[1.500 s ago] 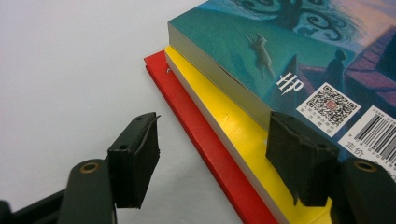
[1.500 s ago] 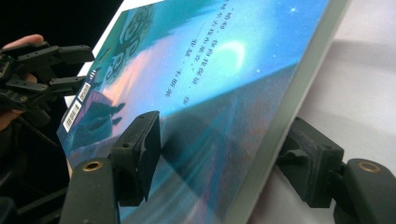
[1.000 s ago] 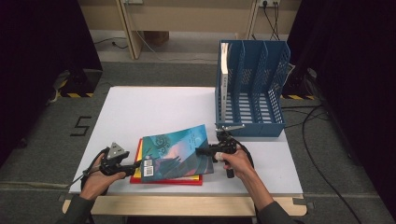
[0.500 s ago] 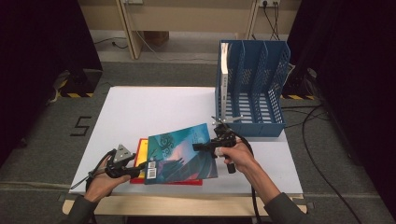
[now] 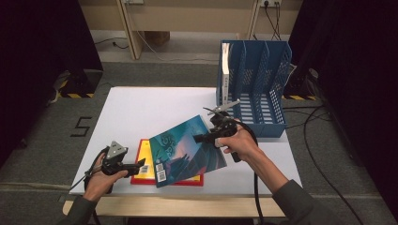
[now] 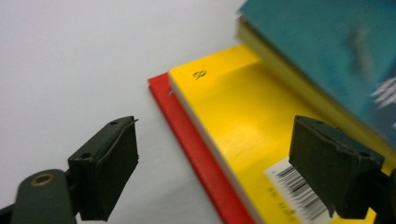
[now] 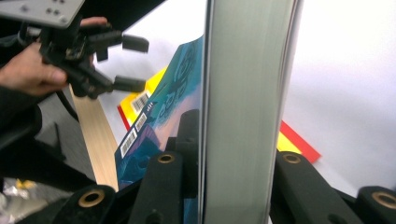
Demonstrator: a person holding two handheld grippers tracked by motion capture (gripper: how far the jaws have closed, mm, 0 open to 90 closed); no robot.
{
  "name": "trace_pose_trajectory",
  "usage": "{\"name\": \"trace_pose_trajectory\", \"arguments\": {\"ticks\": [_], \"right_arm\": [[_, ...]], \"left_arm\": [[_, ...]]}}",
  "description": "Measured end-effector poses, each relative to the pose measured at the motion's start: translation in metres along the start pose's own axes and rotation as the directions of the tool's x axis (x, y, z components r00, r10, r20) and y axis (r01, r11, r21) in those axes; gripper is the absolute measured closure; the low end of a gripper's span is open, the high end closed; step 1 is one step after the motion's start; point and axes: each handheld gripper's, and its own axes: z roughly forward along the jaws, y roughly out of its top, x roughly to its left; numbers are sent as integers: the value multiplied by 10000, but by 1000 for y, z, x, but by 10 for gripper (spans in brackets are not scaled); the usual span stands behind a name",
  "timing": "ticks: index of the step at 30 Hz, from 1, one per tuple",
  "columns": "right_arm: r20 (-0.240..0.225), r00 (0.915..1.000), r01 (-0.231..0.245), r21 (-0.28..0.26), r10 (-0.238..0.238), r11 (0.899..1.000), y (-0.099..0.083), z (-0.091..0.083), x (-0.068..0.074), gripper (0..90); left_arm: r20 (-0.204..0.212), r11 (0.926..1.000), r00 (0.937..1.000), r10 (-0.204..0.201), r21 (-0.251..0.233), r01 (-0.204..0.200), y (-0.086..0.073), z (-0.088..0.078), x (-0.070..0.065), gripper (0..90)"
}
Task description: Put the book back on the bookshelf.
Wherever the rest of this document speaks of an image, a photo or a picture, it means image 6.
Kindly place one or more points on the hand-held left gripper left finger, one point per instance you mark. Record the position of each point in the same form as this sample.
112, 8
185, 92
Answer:
112, 168

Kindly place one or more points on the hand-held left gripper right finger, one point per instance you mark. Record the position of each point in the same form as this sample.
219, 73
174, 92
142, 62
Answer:
336, 168

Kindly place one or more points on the red book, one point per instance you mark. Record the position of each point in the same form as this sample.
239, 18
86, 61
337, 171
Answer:
186, 130

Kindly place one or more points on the yellow book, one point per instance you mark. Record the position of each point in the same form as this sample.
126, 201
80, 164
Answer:
236, 102

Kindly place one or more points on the teal book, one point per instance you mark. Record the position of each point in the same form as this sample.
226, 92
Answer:
311, 37

